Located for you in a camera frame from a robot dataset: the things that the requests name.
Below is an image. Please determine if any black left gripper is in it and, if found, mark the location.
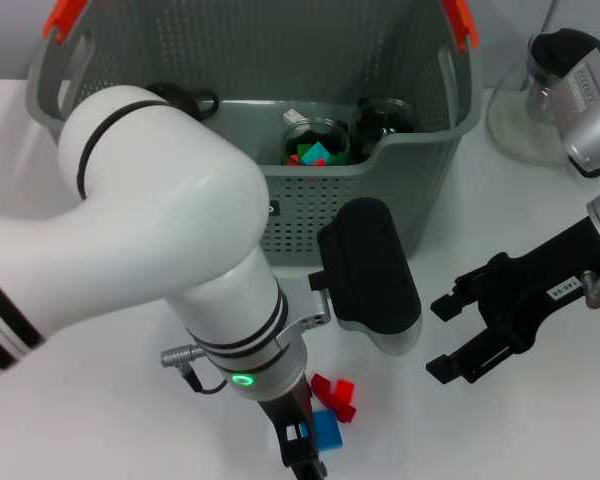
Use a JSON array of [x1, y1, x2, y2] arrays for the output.
[[257, 382, 330, 480]]

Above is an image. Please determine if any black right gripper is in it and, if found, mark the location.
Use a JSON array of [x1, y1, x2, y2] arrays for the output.
[[425, 217, 600, 386]]

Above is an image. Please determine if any blue toy brick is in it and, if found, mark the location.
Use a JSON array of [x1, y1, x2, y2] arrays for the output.
[[305, 409, 345, 452]]

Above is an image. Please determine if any dark red toy brick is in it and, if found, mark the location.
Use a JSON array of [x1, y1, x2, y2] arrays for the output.
[[332, 379, 358, 424], [310, 372, 334, 404]]

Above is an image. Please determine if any teal toy brick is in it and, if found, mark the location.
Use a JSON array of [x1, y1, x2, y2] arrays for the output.
[[302, 141, 331, 166]]

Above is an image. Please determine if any grey perforated storage basket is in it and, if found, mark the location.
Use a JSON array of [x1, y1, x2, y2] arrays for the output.
[[25, 0, 484, 269]]

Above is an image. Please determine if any glass teapot with black lid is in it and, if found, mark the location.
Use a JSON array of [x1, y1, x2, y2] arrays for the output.
[[485, 28, 600, 179]]

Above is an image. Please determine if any black clay teapot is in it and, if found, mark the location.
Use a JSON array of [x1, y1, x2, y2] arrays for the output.
[[147, 82, 220, 120]]

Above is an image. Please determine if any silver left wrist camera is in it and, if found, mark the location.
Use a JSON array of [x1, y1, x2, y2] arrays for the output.
[[308, 196, 424, 356]]

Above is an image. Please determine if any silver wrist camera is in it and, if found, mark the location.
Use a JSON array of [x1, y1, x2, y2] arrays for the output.
[[308, 196, 424, 356], [544, 44, 600, 172]]

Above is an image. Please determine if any left gripper cable with plug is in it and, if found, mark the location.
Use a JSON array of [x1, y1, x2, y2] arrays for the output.
[[159, 343, 230, 395]]

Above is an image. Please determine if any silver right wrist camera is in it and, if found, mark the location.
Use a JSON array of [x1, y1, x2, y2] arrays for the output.
[[544, 44, 600, 172]]

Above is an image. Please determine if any orange basket handle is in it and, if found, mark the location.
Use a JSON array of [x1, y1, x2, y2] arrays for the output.
[[44, 0, 480, 51]]

